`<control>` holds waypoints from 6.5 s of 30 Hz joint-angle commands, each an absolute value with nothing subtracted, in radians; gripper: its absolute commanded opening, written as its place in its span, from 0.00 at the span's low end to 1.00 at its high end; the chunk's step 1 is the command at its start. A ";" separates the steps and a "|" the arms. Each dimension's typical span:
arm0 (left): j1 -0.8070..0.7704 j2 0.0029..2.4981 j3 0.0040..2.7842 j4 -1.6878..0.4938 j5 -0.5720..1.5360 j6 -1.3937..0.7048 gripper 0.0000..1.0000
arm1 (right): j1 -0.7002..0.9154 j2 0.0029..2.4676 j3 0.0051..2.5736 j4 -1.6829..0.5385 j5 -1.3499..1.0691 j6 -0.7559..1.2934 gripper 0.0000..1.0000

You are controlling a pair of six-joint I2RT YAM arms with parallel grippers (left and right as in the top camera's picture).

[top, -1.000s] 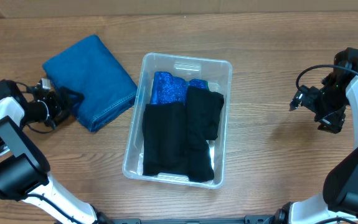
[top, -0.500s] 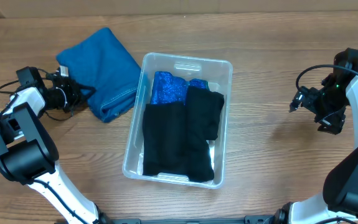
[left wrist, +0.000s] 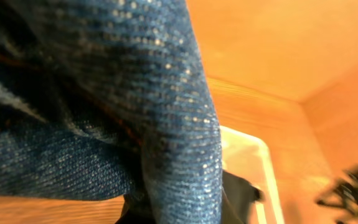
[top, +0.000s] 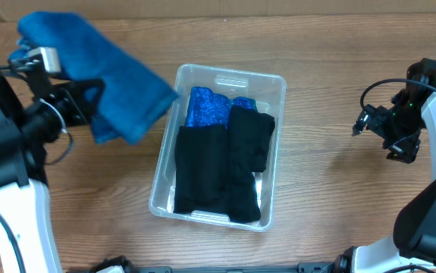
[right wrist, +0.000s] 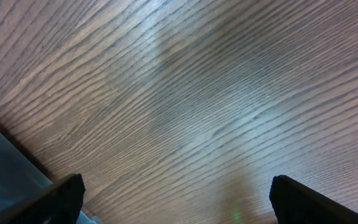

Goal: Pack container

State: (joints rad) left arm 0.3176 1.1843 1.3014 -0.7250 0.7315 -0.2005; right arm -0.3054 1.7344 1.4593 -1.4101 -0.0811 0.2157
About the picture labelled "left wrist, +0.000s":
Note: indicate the black cloth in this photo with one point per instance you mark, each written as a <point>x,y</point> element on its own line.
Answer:
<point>238,196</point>

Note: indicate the blue denim cloth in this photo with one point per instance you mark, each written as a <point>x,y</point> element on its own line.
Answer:
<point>100,99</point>

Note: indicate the clear plastic storage bin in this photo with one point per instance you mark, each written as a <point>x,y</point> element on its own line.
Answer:
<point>248,157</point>

